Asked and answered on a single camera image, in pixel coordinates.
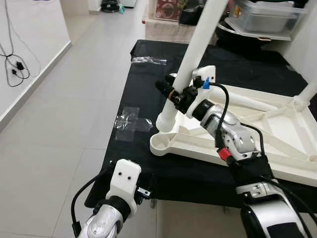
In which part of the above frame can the white plastic table leg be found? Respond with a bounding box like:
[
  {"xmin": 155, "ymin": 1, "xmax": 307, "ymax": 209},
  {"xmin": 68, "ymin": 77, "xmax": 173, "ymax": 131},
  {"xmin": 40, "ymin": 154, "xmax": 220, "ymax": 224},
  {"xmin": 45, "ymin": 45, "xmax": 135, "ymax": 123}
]
[
  {"xmin": 218, "ymin": 91, "xmax": 279, "ymax": 112},
  {"xmin": 296, "ymin": 74, "xmax": 317, "ymax": 105},
  {"xmin": 156, "ymin": 0, "xmax": 229, "ymax": 133}
]

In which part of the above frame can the white plastic children table top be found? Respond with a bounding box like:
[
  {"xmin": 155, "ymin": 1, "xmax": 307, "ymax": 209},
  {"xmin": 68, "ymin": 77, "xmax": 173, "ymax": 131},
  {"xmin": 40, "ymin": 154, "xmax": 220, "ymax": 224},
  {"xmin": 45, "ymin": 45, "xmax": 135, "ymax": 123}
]
[{"xmin": 150, "ymin": 84, "xmax": 317, "ymax": 188}]

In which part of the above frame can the black tablecloth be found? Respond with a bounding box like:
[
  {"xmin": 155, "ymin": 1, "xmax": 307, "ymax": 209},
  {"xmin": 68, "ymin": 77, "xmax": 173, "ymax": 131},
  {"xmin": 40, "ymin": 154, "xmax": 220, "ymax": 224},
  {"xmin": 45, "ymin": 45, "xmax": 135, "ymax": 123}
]
[{"xmin": 84, "ymin": 40, "xmax": 317, "ymax": 209}]

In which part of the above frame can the clear tape strip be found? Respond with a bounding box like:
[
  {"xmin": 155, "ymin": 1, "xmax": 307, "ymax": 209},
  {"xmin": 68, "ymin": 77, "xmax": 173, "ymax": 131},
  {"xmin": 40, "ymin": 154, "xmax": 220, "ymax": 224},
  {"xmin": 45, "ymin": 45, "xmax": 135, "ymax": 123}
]
[{"xmin": 131, "ymin": 56, "xmax": 167, "ymax": 65}]

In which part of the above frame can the cross-shaped clear tape patch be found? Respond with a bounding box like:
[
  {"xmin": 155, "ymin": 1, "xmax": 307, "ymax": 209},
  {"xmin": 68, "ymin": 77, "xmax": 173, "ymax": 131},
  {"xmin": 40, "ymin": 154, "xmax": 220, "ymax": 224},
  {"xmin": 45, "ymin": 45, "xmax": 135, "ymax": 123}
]
[{"xmin": 114, "ymin": 106, "xmax": 153, "ymax": 142}]

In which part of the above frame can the beige cloth covered bench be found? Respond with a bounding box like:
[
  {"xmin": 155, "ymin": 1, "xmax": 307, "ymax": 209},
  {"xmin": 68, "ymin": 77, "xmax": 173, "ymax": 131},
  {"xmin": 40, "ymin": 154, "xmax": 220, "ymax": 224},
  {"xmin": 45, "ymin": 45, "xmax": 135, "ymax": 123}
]
[{"xmin": 144, "ymin": 19, "xmax": 218, "ymax": 43}]

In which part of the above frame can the black bag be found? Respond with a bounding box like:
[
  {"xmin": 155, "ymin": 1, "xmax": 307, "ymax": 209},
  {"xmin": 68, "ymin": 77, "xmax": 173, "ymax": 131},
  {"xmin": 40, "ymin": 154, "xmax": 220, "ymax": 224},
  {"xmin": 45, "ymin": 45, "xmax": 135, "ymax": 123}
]
[{"xmin": 178, "ymin": 0, "xmax": 209, "ymax": 26}]

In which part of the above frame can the red printed box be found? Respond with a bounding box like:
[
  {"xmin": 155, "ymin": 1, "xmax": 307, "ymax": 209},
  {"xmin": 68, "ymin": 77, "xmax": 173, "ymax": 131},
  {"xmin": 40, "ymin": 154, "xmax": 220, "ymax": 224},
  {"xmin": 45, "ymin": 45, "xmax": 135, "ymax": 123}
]
[{"xmin": 155, "ymin": 0, "xmax": 181, "ymax": 21}]

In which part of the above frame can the black round floor device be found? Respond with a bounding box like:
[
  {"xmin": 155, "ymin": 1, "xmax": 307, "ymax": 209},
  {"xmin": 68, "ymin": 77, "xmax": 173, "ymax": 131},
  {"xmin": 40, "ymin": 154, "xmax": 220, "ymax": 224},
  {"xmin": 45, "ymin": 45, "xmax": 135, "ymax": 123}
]
[{"xmin": 101, "ymin": 0, "xmax": 121, "ymax": 13}]

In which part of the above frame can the clear plastic storage box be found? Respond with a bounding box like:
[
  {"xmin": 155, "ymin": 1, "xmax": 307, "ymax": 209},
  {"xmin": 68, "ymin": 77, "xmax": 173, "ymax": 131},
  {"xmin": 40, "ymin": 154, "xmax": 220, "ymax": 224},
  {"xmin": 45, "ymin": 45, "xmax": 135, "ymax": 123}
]
[{"xmin": 230, "ymin": 0, "xmax": 308, "ymax": 38}]

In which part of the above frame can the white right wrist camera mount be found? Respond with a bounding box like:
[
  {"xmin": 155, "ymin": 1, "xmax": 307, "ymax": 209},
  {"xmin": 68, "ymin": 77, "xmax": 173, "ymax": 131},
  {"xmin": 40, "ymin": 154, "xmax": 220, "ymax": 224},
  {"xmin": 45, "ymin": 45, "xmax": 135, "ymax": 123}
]
[{"xmin": 191, "ymin": 65, "xmax": 217, "ymax": 108}]

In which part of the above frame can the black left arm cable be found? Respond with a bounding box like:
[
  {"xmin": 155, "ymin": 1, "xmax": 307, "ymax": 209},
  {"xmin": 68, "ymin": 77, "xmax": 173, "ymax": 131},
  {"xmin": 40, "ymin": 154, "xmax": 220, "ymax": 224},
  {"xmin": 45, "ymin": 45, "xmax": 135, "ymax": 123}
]
[{"xmin": 71, "ymin": 169, "xmax": 114, "ymax": 238}]

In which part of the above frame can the black looped wall cable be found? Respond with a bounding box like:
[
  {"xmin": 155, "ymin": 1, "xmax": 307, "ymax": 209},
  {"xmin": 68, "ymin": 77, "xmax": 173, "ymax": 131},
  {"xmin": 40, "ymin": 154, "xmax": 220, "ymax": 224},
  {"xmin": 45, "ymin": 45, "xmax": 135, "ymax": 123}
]
[{"xmin": 0, "ymin": 0, "xmax": 40, "ymax": 87}]

